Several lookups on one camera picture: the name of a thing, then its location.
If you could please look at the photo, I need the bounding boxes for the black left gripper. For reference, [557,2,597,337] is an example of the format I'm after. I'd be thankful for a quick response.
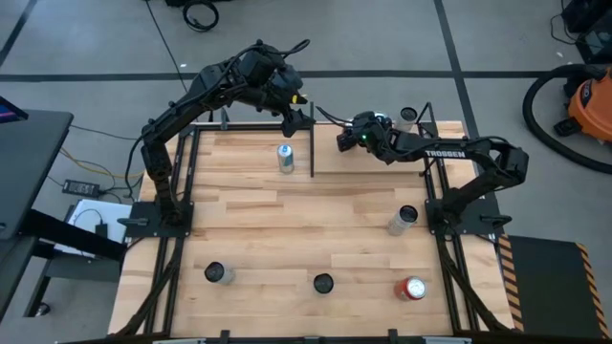
[237,44,317,139]

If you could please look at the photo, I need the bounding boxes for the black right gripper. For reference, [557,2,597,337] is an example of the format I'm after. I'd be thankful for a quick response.
[336,110,399,164]

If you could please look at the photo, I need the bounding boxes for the white yellow-print beverage can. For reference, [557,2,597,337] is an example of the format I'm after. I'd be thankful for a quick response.
[395,105,420,133]

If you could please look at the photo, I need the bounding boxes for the white Celsius Tropical Vibe can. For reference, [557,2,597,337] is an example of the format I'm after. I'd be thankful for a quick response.
[385,204,420,237]

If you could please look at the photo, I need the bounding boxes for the white blue Celsius Arctic can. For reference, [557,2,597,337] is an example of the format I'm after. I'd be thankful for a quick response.
[313,272,336,295]

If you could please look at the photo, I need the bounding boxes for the raised wooden shelf board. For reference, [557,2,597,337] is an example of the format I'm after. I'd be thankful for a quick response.
[315,121,426,174]

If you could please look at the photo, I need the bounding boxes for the white beverage can black lid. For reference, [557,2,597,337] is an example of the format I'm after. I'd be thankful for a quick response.
[204,260,235,287]

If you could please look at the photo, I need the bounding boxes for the red Fanta soda can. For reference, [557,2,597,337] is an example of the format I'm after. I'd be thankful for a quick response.
[393,275,428,302]

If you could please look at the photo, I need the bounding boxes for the orange shop vacuum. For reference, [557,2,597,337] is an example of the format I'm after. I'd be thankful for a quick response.
[521,63,612,174]
[554,66,612,144]

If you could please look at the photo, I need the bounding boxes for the white paper sheet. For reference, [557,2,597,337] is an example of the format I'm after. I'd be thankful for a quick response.
[54,199,134,259]

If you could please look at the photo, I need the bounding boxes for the black power brick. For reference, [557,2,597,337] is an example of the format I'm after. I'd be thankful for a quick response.
[61,179,100,197]

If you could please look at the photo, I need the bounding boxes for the black mat hazard stripes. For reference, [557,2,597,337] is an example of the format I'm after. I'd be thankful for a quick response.
[496,233,612,341]

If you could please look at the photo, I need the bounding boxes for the black desk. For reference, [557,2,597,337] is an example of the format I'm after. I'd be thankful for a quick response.
[0,108,128,326]

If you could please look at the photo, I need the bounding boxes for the black equipment case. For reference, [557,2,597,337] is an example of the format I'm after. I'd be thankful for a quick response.
[561,0,612,66]

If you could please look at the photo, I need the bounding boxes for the dark display screen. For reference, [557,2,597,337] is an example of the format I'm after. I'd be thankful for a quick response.
[0,95,29,124]

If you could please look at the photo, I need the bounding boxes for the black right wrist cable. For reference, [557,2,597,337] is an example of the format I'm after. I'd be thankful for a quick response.
[315,105,356,129]

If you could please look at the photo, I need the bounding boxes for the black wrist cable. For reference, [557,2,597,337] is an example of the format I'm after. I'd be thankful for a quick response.
[229,37,312,63]
[315,105,356,129]

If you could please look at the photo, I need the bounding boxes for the black divider post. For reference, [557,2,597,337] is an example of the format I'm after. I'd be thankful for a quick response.
[309,101,317,179]

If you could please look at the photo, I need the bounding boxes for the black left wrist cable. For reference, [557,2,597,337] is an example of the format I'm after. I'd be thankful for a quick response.
[229,37,312,63]

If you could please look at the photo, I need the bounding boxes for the black slanted frame strut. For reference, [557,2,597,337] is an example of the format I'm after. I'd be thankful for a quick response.
[415,100,437,126]

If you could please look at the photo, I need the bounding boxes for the coiled black cable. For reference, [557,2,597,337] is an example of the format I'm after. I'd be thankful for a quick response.
[181,0,221,33]

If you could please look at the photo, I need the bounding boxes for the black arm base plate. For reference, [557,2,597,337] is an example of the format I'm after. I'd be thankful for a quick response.
[118,200,195,239]
[425,198,513,236]

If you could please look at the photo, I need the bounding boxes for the long black floor cable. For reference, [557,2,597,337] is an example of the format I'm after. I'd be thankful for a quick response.
[144,0,190,95]

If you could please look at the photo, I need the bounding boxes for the thin black floor cable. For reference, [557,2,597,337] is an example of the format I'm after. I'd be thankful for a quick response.
[70,124,149,143]

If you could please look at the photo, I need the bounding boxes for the yellow floor cable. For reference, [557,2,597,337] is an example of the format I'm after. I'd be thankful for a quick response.
[59,147,144,181]

